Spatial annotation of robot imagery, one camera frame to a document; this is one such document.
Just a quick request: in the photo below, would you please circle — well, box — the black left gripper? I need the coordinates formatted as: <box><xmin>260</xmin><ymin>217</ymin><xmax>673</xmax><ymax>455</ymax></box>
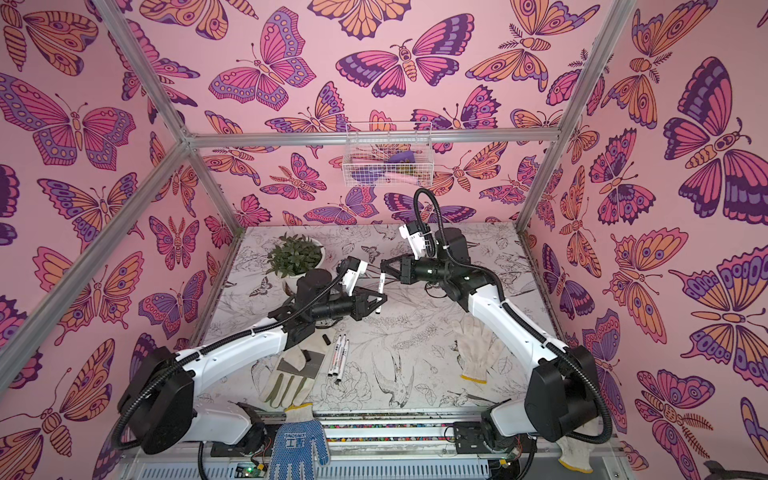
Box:
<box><xmin>306</xmin><ymin>286</ymin><xmax>386</xmax><ymax>326</ymax></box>

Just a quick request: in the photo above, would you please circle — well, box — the white marker pen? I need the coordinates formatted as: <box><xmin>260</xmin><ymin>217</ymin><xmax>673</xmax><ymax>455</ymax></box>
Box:
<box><xmin>375</xmin><ymin>272</ymin><xmax>386</xmax><ymax>315</ymax></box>
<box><xmin>335</xmin><ymin>338</ymin><xmax>350</xmax><ymax>384</ymax></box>
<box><xmin>328</xmin><ymin>334</ymin><xmax>346</xmax><ymax>377</ymax></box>

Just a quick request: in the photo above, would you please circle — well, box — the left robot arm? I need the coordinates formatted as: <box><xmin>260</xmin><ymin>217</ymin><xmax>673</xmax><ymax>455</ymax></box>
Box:
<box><xmin>110</xmin><ymin>269</ymin><xmax>388</xmax><ymax>454</ymax></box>

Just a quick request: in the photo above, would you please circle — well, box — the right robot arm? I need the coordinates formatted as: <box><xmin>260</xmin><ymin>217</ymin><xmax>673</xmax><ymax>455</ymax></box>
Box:
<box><xmin>381</xmin><ymin>187</ymin><xmax>614</xmax><ymax>445</ymax></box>

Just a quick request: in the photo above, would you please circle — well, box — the white plant pot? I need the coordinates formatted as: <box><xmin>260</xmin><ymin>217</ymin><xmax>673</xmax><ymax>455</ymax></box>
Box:
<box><xmin>282</xmin><ymin>246</ymin><xmax>326</xmax><ymax>296</ymax></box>

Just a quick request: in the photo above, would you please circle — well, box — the green potted plant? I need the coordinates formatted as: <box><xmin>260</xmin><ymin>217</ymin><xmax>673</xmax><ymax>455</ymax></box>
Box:
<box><xmin>267</xmin><ymin>234</ymin><xmax>323</xmax><ymax>278</ymax></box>

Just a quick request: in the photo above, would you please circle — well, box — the white knit glove on table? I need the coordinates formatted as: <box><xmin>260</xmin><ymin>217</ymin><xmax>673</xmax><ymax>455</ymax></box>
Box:
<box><xmin>451</xmin><ymin>317</ymin><xmax>507</xmax><ymax>384</ymax></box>

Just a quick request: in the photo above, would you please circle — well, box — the grey white work glove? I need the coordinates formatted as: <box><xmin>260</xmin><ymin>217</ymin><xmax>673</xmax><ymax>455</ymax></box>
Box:
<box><xmin>260</xmin><ymin>329</ymin><xmax>337</xmax><ymax>410</ymax></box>

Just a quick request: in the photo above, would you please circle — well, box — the blue dotted glove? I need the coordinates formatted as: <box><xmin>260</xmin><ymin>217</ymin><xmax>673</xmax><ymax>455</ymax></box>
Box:
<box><xmin>267</xmin><ymin>403</ymin><xmax>330</xmax><ymax>480</ymax></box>

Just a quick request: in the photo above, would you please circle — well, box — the white knit glove right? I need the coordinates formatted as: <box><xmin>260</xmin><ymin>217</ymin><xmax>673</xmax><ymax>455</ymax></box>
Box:
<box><xmin>556</xmin><ymin>436</ymin><xmax>594</xmax><ymax>474</ymax></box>

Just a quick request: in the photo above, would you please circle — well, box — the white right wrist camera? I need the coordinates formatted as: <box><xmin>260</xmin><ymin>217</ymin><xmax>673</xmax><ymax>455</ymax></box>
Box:
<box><xmin>399</xmin><ymin>221</ymin><xmax>435</xmax><ymax>260</ymax></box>

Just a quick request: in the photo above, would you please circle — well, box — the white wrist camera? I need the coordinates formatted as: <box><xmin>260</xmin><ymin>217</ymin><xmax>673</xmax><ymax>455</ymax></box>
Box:
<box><xmin>339</xmin><ymin>256</ymin><xmax>368</xmax><ymax>296</ymax></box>
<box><xmin>399</xmin><ymin>221</ymin><xmax>435</xmax><ymax>260</ymax></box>

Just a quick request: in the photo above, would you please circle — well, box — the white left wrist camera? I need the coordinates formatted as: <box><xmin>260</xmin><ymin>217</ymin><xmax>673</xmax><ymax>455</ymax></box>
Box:
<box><xmin>339</xmin><ymin>256</ymin><xmax>368</xmax><ymax>296</ymax></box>

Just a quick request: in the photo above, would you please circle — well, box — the wire wall basket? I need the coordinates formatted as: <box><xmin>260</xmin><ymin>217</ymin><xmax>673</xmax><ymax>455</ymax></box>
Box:
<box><xmin>340</xmin><ymin>121</ymin><xmax>435</xmax><ymax>187</ymax></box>

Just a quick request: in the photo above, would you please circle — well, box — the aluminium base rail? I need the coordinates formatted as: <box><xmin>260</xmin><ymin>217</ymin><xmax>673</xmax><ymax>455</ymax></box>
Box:
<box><xmin>119</xmin><ymin>404</ymin><xmax>625</xmax><ymax>480</ymax></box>

